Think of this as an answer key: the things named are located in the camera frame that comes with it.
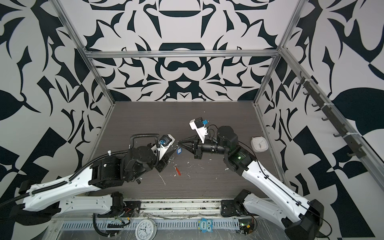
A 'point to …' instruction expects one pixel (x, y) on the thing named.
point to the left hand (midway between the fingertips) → (171, 144)
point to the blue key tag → (179, 151)
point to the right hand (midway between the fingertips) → (181, 144)
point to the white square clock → (259, 144)
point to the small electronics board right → (246, 225)
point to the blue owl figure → (205, 225)
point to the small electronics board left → (115, 225)
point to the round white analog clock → (146, 229)
